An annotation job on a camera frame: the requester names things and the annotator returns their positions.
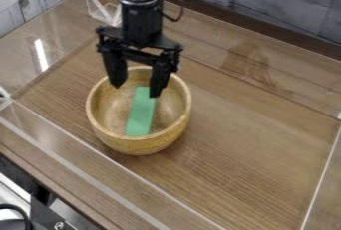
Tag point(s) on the black metal frame bracket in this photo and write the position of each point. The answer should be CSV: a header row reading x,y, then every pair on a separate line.
x,y
56,217

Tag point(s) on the wooden bowl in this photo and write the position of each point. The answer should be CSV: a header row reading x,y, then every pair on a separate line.
x,y
107,109

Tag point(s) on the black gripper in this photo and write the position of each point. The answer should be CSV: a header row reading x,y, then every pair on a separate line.
x,y
139,41

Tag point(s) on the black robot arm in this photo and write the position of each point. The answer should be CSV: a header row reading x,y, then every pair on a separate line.
x,y
139,42

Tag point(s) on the clear acrylic corner bracket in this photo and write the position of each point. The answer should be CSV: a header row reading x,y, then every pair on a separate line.
x,y
107,13

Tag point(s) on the clear acrylic tray wall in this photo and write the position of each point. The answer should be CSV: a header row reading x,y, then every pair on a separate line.
x,y
255,165

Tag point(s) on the green rectangular block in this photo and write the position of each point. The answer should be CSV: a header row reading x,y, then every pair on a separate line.
x,y
142,111

